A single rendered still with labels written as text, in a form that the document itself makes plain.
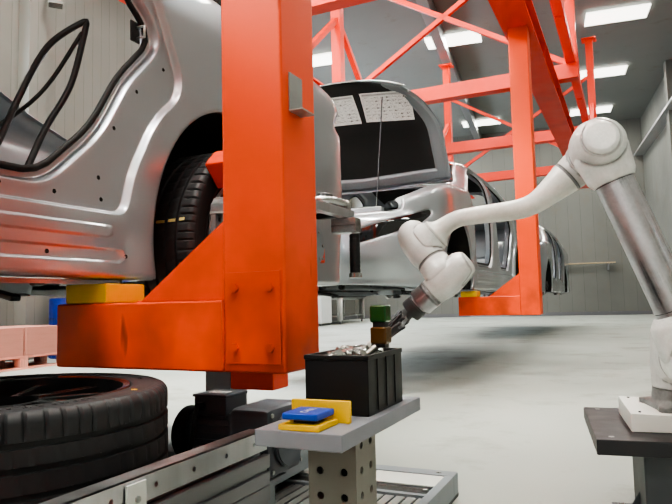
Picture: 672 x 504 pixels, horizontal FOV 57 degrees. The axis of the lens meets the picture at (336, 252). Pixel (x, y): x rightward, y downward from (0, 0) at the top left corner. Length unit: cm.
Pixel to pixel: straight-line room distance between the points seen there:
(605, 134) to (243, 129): 91
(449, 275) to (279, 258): 73
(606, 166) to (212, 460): 120
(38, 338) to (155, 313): 642
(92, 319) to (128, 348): 14
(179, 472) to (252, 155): 67
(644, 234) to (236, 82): 109
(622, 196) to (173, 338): 119
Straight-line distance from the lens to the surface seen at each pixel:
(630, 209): 179
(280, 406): 167
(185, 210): 185
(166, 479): 119
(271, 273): 135
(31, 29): 992
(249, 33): 150
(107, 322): 164
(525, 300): 541
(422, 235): 200
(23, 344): 786
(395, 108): 527
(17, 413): 117
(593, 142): 175
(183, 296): 151
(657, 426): 193
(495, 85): 821
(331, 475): 125
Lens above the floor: 67
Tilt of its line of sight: 5 degrees up
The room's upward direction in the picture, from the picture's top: 1 degrees counter-clockwise
